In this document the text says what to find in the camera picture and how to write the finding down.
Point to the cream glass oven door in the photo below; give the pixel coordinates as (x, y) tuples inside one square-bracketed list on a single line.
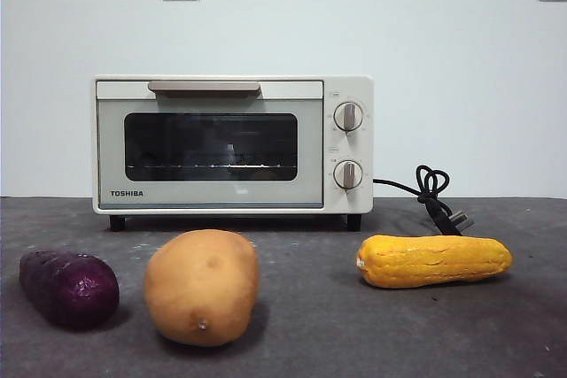
[(221, 194)]

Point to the brown potato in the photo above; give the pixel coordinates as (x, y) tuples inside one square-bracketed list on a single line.
[(201, 285)]

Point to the cream oven knob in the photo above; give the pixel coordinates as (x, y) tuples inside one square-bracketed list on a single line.
[(348, 174), (348, 117)]

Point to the cream toaster oven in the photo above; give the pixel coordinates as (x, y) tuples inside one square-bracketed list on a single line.
[(354, 86)]

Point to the purple sweet potato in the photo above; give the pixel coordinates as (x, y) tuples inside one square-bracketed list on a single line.
[(66, 289)]

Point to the yellow corn cob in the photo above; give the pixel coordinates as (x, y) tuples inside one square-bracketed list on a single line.
[(434, 263)]

